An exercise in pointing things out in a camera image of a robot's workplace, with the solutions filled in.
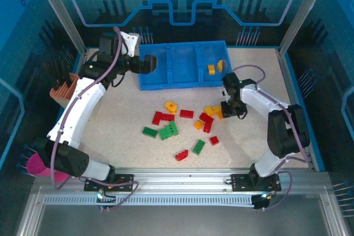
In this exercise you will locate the small red lego brick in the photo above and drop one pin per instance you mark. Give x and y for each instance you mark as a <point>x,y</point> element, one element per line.
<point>214,140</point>

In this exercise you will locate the small yellow lego brick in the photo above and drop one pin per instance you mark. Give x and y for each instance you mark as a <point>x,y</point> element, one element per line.
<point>198,125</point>

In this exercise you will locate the red L-shaped lego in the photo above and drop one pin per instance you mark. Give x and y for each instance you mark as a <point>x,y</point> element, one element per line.
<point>159,115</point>

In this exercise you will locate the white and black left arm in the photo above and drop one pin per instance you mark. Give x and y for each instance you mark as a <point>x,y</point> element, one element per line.
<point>80,109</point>

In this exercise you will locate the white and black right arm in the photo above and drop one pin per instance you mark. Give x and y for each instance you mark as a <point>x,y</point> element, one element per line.
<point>257,97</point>

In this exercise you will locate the blue three-compartment tray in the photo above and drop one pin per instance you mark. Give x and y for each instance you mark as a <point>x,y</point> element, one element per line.
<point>182,67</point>

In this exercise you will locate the yellow half gear lego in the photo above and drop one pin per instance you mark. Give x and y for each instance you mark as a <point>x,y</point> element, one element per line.
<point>220,65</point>

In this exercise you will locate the orange and beige knife holder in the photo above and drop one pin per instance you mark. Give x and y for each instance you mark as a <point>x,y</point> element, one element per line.
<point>65,92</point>

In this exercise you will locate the grey metal panel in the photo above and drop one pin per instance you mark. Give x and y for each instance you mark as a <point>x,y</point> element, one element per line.
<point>179,222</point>

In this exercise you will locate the small pink cup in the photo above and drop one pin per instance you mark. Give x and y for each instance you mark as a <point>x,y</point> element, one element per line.
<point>59,176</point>

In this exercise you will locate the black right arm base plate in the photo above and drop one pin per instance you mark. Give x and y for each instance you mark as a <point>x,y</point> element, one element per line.
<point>240,182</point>

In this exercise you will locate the aluminium frame post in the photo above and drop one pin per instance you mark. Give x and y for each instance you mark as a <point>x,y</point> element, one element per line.
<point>302,12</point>
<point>63,12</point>

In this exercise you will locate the aluminium mounting rail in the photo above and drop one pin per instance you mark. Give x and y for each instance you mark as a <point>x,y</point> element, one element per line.
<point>179,178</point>

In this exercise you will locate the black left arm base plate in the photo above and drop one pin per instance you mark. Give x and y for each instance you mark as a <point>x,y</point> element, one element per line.
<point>124,182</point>

